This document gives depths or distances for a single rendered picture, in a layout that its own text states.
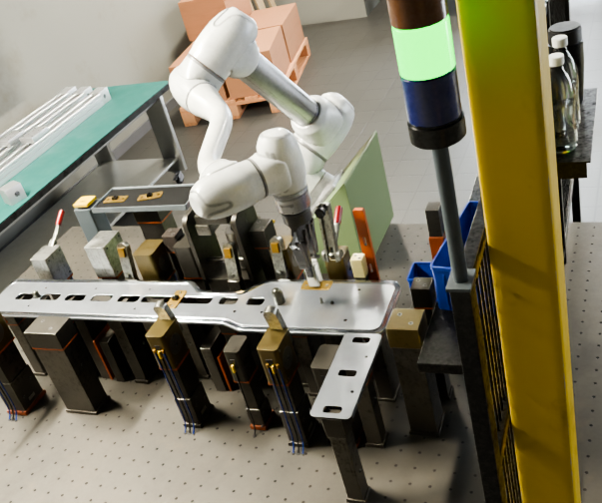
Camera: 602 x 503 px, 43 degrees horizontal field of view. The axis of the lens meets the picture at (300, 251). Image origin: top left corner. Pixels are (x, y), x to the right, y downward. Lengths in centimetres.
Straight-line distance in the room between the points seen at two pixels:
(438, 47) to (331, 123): 178
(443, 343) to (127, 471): 98
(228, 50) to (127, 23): 438
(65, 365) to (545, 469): 146
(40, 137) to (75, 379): 253
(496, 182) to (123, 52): 554
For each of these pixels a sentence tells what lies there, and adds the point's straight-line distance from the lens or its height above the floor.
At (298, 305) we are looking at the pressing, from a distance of 212.
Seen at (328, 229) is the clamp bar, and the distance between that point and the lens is 214.
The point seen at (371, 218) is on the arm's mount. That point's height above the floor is 83.
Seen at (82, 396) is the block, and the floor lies 78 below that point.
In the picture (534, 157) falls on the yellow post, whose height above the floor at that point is 169.
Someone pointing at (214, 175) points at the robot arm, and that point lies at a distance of 182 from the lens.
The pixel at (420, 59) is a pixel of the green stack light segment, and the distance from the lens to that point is 94.
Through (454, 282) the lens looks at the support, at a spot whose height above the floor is 156.
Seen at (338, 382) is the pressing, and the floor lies 100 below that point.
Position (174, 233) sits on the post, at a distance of 246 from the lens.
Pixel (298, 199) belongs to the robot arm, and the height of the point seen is 135.
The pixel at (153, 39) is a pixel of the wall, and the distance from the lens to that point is 690.
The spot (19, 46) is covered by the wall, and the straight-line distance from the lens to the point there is 568.
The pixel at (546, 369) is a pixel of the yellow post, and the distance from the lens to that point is 136.
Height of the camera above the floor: 221
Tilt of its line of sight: 31 degrees down
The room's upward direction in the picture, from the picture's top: 16 degrees counter-clockwise
